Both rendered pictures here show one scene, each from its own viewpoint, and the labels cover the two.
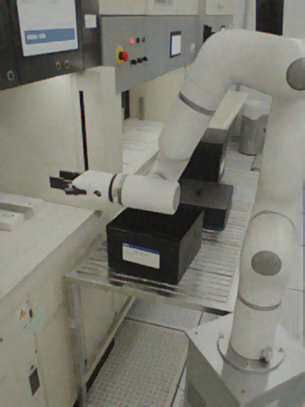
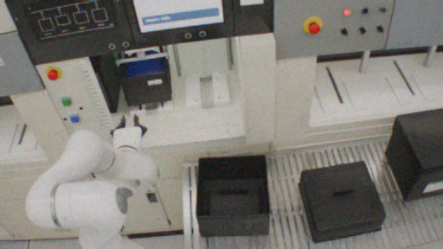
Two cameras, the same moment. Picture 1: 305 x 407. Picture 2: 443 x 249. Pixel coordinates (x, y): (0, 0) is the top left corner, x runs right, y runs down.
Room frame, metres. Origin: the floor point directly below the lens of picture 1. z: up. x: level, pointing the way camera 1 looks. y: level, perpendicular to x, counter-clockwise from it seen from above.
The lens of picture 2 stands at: (1.06, -0.72, 2.22)
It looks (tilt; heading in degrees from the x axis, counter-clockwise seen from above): 47 degrees down; 79
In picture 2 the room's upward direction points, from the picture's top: 8 degrees counter-clockwise
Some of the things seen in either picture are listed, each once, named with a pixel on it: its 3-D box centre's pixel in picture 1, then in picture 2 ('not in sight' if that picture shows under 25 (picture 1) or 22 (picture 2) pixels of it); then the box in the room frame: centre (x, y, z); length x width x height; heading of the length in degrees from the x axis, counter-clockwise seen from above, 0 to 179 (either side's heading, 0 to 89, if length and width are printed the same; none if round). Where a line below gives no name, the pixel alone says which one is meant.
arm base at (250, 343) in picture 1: (254, 322); not in sight; (0.83, -0.20, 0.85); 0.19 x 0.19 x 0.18
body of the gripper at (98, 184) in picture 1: (99, 185); (127, 143); (0.93, 0.23, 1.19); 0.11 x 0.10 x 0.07; 77
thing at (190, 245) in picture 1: (156, 237); (233, 195); (1.26, 0.11, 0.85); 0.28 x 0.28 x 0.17; 72
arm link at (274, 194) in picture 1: (284, 159); (116, 244); (0.86, -0.21, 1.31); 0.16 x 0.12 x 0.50; 167
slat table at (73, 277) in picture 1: (187, 274); (324, 239); (1.67, -0.02, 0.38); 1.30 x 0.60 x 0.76; 167
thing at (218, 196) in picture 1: (199, 199); (341, 198); (1.67, -0.05, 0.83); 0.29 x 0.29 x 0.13; 79
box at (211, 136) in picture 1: (199, 155); (429, 154); (2.11, -0.04, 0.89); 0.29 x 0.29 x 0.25; 79
